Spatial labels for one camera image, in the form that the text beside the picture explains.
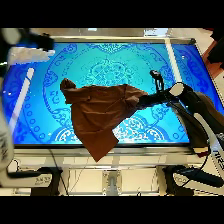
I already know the silver frame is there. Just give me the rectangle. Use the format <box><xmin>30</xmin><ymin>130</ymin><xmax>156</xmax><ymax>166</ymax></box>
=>
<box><xmin>0</xmin><ymin>142</ymin><xmax>224</xmax><ymax>196</ymax></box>

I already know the brown shirt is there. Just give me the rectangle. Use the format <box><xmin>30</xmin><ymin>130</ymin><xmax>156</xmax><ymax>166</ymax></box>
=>
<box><xmin>59</xmin><ymin>77</ymin><xmax>150</xmax><ymax>163</ymax></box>

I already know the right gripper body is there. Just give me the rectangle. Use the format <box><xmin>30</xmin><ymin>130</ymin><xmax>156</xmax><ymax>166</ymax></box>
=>
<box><xmin>136</xmin><ymin>94</ymin><xmax>158</xmax><ymax>110</ymax></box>

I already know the black cable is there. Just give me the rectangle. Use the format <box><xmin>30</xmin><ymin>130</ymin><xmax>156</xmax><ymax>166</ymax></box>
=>
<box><xmin>167</xmin><ymin>100</ymin><xmax>215</xmax><ymax>178</ymax></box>

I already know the dark brown garment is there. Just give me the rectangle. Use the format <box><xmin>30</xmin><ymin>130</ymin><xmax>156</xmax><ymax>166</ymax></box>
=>
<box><xmin>194</xmin><ymin>91</ymin><xmax>224</xmax><ymax>152</ymax></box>

